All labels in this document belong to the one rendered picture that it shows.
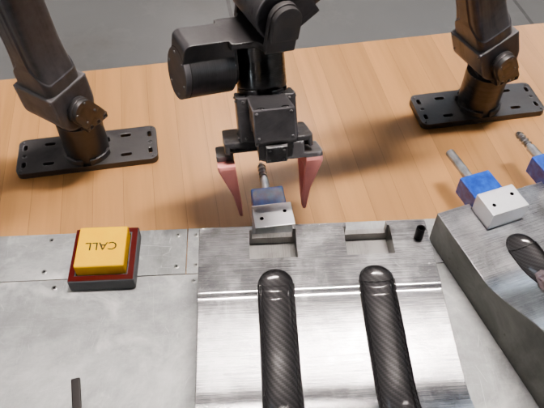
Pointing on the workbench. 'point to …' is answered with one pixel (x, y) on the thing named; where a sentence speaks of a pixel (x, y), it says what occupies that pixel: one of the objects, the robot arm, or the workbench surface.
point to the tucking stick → (76, 393)
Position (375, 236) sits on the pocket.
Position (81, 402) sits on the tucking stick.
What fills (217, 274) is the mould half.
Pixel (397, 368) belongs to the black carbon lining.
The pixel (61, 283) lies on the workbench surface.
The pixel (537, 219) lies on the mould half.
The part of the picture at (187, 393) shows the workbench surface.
